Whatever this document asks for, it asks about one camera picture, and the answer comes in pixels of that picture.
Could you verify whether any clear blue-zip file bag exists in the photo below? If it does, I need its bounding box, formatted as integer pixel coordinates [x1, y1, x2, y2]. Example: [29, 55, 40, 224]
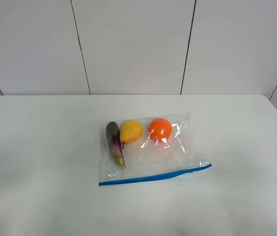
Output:
[99, 114, 211, 186]

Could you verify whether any yellow pear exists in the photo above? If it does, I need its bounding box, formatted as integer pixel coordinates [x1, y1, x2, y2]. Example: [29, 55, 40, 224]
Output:
[119, 119, 143, 144]

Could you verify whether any orange fruit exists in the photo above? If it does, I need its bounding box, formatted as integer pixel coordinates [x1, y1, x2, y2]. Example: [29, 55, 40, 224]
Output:
[148, 118, 172, 143]

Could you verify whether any purple eggplant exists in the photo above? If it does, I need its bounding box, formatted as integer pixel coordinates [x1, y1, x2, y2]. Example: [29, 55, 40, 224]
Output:
[106, 121, 126, 170]

